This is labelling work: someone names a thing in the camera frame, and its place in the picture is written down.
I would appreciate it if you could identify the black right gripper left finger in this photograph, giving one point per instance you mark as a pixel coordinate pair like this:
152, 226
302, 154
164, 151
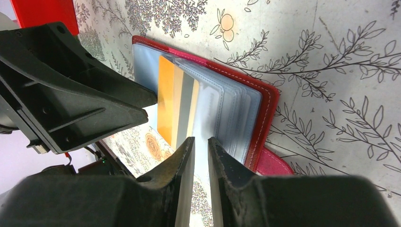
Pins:
159, 198

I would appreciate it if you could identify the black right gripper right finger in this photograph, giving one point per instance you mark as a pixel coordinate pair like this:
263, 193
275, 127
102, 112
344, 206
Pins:
241, 198

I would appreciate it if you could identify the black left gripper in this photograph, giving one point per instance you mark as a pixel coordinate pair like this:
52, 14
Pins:
58, 94

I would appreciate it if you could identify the red leather card holder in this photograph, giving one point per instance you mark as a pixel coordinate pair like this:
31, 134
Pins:
232, 107

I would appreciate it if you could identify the orange credit card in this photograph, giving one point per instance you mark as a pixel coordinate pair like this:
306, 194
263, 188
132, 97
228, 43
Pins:
177, 102

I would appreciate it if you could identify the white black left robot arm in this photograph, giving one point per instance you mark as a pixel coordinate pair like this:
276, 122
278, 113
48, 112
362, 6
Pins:
87, 166

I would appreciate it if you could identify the red plastic bin far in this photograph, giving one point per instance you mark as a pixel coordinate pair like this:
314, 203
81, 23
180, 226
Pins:
31, 13

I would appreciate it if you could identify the floral patterned table mat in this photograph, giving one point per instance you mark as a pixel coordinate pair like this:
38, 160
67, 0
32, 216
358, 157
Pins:
336, 64

